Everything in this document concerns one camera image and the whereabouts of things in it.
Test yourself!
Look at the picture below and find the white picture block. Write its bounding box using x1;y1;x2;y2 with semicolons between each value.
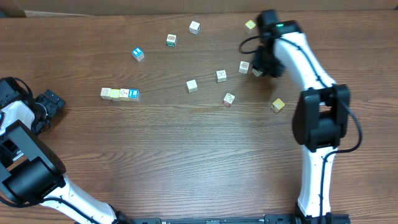
238;61;250;74
216;70;227;83

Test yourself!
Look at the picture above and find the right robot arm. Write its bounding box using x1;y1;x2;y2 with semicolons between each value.
252;9;351;223

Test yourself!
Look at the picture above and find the plain white block centre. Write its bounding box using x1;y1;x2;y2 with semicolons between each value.
187;80;198;93

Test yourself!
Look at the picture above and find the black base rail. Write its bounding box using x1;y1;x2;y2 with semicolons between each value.
113;214;351;224

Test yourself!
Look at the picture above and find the green seven block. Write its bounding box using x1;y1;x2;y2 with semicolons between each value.
252;68;263;77

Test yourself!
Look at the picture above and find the red letter white block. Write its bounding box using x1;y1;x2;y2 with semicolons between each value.
100;88;111;100

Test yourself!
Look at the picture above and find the cardboard back wall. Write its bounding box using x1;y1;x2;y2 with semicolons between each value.
1;0;397;17

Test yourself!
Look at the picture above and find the white X letter block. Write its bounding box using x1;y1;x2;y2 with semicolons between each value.
119;88;129;101

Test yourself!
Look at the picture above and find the blue L block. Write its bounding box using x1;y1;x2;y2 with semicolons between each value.
128;89;140;101

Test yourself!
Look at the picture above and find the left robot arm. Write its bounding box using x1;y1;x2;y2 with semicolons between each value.
1;77;132;223

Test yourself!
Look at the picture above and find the yellow block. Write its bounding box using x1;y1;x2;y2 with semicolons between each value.
109;89;120;101
244;20;256;34
271;98;285;113

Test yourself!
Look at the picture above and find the red edged picture block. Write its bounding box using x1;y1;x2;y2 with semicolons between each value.
223;93;235;107

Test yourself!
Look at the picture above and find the blue top block far left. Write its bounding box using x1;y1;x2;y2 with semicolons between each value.
131;47;144;62

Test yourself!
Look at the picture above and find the white picture block right centre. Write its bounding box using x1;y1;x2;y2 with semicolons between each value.
238;61;250;74

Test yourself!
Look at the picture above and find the white block top centre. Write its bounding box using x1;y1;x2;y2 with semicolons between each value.
189;21;200;35

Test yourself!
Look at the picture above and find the green letter block upper left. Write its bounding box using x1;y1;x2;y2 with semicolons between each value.
166;34;177;47

